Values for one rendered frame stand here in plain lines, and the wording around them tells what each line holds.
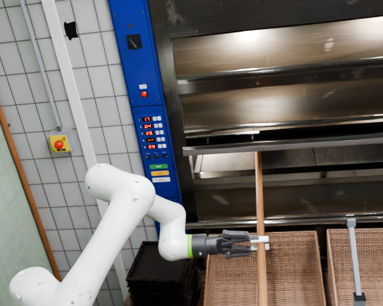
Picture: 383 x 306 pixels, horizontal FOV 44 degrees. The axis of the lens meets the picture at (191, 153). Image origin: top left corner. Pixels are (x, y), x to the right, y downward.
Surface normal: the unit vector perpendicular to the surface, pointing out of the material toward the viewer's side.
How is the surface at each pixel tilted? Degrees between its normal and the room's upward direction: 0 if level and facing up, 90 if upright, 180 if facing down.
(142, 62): 90
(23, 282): 10
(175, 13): 90
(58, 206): 90
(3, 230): 90
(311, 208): 70
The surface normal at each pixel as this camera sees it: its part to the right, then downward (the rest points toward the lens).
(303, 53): -0.16, 0.15
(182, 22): -0.12, 0.47
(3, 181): 0.98, -0.07
